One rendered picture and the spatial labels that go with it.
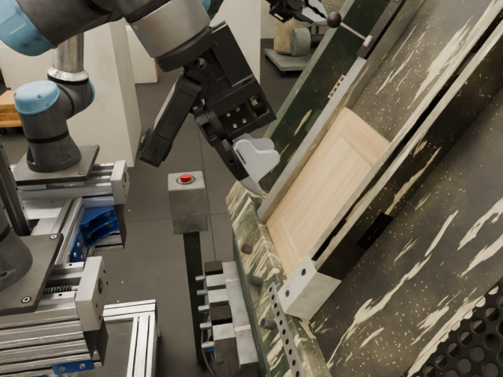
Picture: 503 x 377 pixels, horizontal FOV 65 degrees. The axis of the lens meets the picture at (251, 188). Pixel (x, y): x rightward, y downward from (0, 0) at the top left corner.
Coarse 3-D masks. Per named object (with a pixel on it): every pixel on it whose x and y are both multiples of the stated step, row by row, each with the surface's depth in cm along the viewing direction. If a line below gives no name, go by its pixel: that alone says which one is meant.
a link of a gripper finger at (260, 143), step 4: (240, 136) 50; (244, 136) 50; (248, 136) 50; (228, 140) 50; (236, 140) 50; (252, 140) 51; (256, 140) 51; (260, 140) 51; (264, 140) 51; (268, 140) 51; (232, 144) 49; (256, 144) 51; (260, 144) 51; (264, 144) 51; (268, 144) 51; (272, 144) 52; (256, 148) 51; (260, 148) 51; (264, 148) 52; (268, 148) 52; (272, 148) 52; (240, 156) 51; (244, 160) 51; (260, 188) 53
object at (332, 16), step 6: (336, 12) 98; (330, 18) 98; (336, 18) 98; (330, 24) 99; (336, 24) 98; (342, 24) 99; (348, 30) 99; (354, 30) 99; (360, 36) 98; (366, 42) 98
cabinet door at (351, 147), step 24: (336, 120) 104; (360, 120) 95; (336, 144) 101; (360, 144) 92; (384, 144) 84; (312, 168) 106; (336, 168) 97; (360, 168) 89; (288, 192) 113; (312, 192) 102; (336, 192) 93; (288, 216) 109; (312, 216) 98; (288, 240) 104; (312, 240) 95; (288, 264) 99
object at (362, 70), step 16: (416, 0) 93; (400, 16) 94; (400, 32) 96; (384, 48) 98; (368, 64) 99; (352, 80) 101; (368, 80) 101; (336, 96) 105; (352, 96) 103; (336, 112) 104; (320, 128) 106; (304, 144) 111; (304, 160) 110; (288, 176) 112; (272, 192) 117; (272, 208) 116
